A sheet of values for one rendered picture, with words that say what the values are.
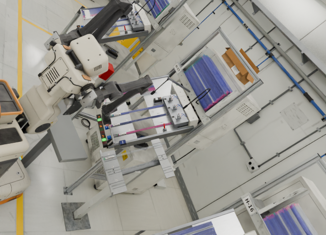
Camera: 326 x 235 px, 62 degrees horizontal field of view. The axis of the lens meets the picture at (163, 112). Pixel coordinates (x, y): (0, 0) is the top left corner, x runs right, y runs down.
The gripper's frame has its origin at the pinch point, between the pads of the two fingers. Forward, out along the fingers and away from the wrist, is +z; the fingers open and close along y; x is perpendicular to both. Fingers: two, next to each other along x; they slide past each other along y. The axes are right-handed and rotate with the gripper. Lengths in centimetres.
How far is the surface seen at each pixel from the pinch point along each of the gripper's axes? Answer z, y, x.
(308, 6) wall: -12, 116, -290
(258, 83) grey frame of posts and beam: -44, -24, -119
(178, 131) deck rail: 2, -21, -58
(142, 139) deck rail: 1.2, -21.7, -25.9
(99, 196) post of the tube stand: 29, -48, 19
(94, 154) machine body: 64, 15, 18
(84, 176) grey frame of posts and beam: 33, -25, 29
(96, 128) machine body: 57, 42, 11
